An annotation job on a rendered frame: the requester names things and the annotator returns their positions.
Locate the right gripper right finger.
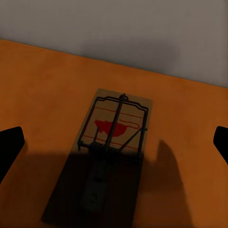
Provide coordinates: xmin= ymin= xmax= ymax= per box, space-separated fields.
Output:
xmin=213 ymin=126 xmax=228 ymax=164

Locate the mousetrap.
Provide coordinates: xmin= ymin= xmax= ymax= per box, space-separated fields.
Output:
xmin=40 ymin=88 xmax=153 ymax=228

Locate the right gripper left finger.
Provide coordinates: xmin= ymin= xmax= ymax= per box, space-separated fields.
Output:
xmin=0 ymin=126 xmax=25 ymax=183

